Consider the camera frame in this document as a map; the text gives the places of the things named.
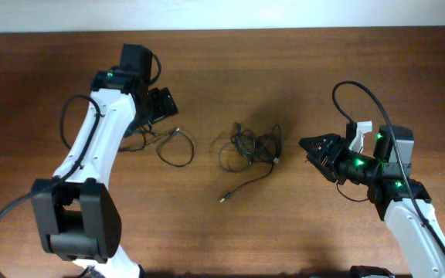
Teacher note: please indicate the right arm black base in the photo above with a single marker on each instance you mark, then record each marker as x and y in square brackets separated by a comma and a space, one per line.
[369, 272]

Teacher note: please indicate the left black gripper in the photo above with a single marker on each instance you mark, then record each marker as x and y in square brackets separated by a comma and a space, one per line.
[161, 104]

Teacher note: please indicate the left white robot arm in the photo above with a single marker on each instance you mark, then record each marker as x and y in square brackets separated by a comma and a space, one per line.
[75, 215]

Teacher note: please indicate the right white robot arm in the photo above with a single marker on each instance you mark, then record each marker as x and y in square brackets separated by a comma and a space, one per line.
[402, 203]

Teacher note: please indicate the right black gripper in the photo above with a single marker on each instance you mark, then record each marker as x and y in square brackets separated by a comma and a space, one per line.
[334, 155]

